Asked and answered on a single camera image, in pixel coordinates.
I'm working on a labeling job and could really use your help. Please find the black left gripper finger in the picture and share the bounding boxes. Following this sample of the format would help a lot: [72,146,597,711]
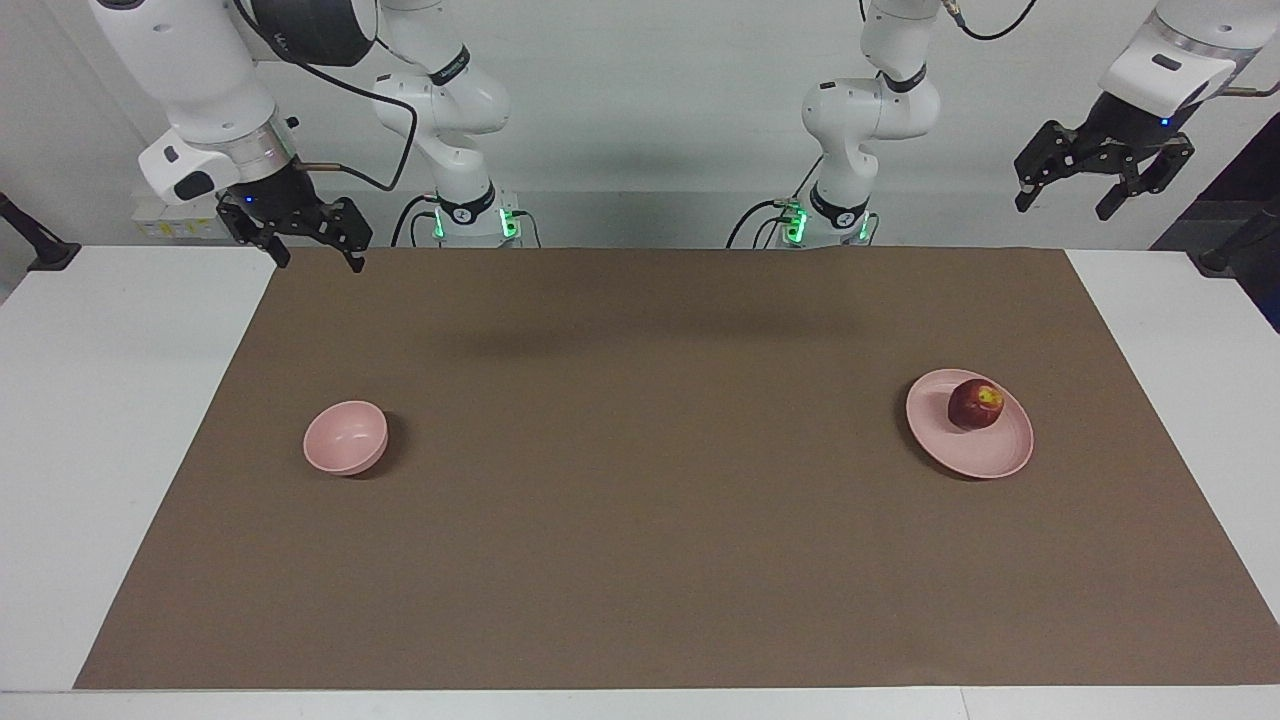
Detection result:
[1014,121,1077,214]
[1095,139,1196,222]

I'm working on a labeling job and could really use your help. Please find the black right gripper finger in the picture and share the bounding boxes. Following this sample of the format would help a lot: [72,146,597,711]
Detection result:
[218,205,293,270]
[318,197,374,274]

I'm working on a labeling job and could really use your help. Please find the red apple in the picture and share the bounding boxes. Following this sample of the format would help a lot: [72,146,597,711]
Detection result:
[947,378,1005,432]

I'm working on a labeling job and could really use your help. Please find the pink bowl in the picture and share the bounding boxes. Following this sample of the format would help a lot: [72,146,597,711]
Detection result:
[303,400,389,477]

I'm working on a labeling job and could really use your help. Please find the pink plate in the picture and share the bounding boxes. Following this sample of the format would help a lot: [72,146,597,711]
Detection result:
[905,368,1035,480]

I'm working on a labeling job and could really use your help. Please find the dark cabinet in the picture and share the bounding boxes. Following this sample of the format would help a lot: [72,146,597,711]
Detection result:
[1150,110,1280,333]

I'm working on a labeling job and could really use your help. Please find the brown table mat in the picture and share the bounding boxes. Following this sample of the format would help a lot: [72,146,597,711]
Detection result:
[73,246,1280,691]

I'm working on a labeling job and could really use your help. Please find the black right base cable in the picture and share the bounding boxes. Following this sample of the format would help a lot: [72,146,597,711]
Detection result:
[389,194,543,249]

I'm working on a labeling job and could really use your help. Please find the black base cable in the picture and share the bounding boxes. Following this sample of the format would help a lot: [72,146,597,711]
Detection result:
[389,194,543,249]
[725,155,826,250]

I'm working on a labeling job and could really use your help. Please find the white wall socket box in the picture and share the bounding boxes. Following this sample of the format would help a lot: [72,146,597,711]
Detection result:
[132,195,229,242]

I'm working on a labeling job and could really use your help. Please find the black clamp mount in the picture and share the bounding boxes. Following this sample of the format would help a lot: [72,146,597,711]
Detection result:
[1189,205,1280,278]
[0,190,82,273]

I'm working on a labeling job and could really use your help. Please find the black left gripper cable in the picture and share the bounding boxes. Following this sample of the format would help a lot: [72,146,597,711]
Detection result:
[940,0,1280,101]

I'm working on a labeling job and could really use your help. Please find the black left base cable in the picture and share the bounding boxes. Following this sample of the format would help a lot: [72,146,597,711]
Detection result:
[725,155,826,250]

